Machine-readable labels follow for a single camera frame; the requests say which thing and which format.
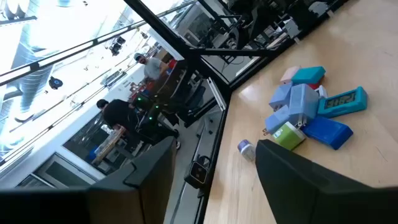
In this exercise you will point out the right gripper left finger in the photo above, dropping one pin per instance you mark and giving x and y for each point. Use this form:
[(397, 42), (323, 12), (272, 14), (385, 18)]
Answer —
[(130, 199)]

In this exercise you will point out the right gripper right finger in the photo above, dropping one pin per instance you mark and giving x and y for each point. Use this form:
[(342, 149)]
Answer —
[(311, 193)]

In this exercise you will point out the green white USB charger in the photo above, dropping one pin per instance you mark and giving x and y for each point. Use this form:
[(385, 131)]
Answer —
[(289, 137)]

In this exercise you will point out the blue digital clock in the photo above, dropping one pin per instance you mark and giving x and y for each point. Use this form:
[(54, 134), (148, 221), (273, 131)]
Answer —
[(326, 132)]

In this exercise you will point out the light blue wall charger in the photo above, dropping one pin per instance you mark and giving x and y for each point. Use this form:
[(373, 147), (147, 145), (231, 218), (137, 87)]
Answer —
[(281, 95), (303, 102), (276, 119)]

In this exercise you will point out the teal digital clock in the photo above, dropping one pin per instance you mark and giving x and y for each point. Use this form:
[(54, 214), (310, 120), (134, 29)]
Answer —
[(308, 74), (342, 102)]

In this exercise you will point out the red digital clock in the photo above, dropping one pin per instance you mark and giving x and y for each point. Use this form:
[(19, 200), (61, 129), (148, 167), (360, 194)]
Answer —
[(315, 86)]

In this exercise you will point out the pink wall charger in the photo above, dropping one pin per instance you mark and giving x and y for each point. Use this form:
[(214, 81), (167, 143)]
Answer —
[(288, 74)]

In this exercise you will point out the purple white USB charger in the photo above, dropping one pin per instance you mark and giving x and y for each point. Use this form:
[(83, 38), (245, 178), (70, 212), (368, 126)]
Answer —
[(247, 151)]

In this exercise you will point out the person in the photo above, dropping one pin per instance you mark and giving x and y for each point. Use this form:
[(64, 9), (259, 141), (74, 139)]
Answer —
[(152, 68), (119, 113)]

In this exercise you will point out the small black table camera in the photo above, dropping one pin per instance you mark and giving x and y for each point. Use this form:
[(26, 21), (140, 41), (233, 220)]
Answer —
[(198, 172)]

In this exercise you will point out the black aluminium table frame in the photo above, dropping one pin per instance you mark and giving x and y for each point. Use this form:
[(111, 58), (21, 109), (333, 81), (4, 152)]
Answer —
[(218, 146)]

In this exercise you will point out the black overhead camera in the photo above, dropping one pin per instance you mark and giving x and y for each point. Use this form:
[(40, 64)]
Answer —
[(116, 46)]

